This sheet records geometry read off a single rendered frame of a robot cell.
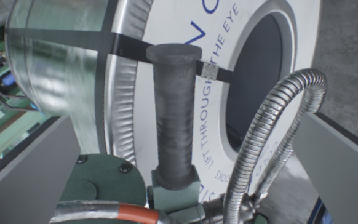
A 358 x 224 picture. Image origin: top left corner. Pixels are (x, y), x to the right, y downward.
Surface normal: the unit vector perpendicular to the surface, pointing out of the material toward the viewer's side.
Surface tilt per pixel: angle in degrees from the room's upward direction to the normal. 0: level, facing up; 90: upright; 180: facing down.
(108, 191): 115
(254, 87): 47
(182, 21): 90
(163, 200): 58
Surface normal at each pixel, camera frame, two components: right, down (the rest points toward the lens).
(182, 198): 0.18, 0.48
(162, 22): 0.70, 0.29
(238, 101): -0.55, -0.36
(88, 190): 0.00, -0.87
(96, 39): -0.68, -0.02
